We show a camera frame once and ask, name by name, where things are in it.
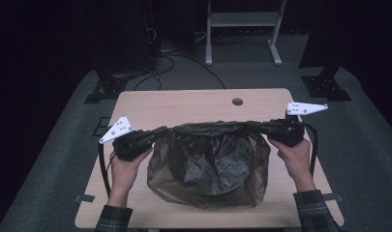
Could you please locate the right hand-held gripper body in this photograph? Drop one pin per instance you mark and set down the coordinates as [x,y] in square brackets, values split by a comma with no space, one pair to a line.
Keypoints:
[287,132]

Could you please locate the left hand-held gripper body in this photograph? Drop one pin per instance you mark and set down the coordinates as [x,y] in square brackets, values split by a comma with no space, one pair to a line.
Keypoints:
[132,145]

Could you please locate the black plastic trash bag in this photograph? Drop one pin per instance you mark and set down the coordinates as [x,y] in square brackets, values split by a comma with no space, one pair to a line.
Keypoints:
[209,167]

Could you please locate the black stand base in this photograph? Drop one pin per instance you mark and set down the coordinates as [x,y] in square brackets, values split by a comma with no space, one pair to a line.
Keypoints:
[327,87]
[106,88]

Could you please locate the green ribbed trash bin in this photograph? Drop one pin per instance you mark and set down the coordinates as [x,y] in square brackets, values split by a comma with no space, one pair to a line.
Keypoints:
[213,193]

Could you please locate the white metal stand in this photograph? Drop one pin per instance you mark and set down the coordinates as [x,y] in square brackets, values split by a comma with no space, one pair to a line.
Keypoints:
[243,18]

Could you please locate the grey tape strip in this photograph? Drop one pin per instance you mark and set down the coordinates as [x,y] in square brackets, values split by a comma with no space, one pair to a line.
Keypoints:
[85,198]
[333,197]

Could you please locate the person's right hand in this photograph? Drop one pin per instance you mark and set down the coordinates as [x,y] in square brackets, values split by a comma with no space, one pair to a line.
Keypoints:
[293,161]

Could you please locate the person's left hand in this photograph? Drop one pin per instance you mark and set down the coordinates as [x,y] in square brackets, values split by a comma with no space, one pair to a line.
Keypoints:
[126,174]

